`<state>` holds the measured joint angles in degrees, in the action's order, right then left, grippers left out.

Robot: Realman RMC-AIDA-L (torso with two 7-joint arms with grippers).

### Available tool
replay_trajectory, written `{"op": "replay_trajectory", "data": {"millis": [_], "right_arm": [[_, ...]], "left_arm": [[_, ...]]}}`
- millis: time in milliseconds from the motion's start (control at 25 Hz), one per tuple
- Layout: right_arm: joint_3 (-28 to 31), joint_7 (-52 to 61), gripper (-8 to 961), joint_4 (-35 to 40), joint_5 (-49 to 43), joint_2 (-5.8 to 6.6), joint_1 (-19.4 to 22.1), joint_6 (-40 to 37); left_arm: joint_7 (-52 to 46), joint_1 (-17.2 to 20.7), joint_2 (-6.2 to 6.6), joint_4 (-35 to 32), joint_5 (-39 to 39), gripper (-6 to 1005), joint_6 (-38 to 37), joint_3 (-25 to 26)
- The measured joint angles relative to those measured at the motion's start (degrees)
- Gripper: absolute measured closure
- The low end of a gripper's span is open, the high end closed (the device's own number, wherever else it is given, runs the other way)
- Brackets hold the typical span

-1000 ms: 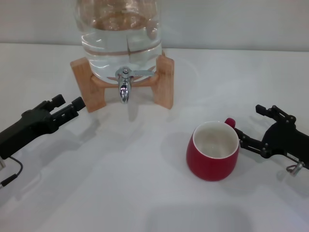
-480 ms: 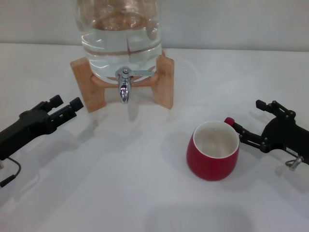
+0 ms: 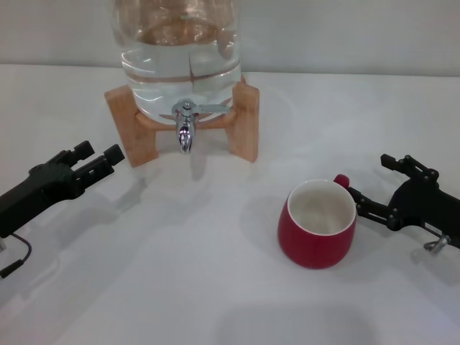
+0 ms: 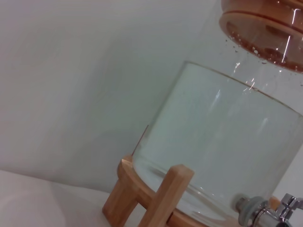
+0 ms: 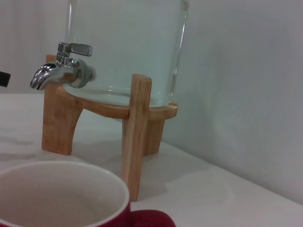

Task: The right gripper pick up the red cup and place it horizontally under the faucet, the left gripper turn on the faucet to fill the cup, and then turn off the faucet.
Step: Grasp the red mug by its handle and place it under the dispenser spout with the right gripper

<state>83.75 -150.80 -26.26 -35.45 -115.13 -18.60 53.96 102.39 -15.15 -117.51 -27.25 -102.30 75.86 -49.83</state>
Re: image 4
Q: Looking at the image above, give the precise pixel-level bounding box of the wooden jar lid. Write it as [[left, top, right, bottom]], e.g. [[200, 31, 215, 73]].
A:
[[219, 0, 303, 74]]

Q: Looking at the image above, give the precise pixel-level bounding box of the glass water dispenser jar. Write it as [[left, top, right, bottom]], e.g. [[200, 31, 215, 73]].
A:
[[131, 0, 303, 223]]

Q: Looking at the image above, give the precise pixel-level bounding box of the chrome faucet tap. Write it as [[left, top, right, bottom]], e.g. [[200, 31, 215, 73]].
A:
[[233, 192, 303, 227]]

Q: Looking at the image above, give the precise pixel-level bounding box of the wooden dispenser stand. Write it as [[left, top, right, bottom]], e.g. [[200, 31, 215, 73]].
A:
[[101, 155, 282, 227]]

